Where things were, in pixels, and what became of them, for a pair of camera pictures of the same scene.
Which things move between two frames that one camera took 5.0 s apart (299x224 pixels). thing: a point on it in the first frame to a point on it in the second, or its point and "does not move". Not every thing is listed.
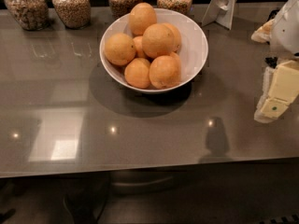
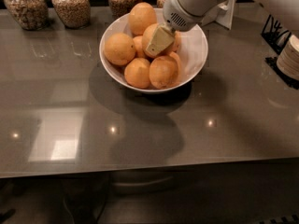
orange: x=177 y=36 does not move
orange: x=158 y=41 does not move
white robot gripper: x=286 y=32 to x=181 y=13
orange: x=165 y=72 does not move
